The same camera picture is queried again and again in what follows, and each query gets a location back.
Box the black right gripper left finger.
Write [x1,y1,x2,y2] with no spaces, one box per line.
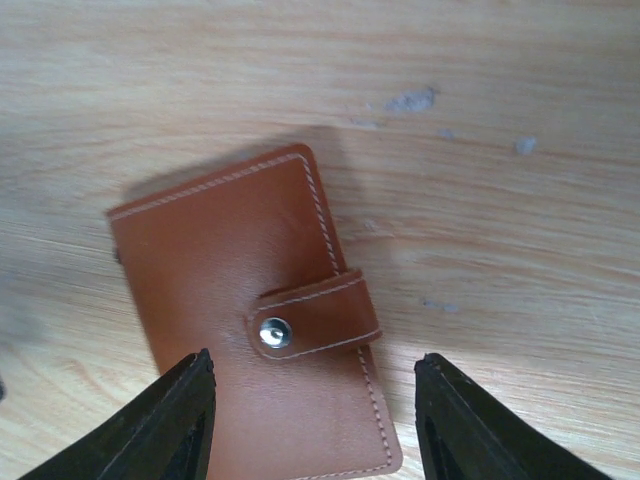
[23,349,216,480]

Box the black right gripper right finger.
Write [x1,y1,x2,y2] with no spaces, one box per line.
[414,353,608,479]

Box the brown leather card holder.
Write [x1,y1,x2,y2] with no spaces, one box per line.
[108,144,402,479]

